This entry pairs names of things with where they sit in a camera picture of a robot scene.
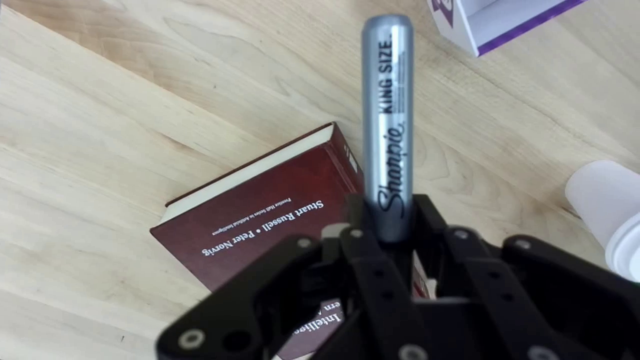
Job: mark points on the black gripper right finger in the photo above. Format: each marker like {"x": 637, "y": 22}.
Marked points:
{"x": 507, "y": 292}

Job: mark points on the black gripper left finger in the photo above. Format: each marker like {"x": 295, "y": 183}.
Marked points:
{"x": 373, "y": 292}

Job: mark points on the silver black Sharpie marker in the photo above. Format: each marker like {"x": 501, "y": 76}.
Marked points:
{"x": 388, "y": 112}

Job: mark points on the purple white open box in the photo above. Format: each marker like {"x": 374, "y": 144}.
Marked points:
{"x": 507, "y": 26}

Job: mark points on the white lidded paper cup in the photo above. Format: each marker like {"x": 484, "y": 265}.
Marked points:
{"x": 603, "y": 201}

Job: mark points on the dark red hardcover book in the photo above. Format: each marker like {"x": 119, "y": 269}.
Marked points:
{"x": 266, "y": 207}

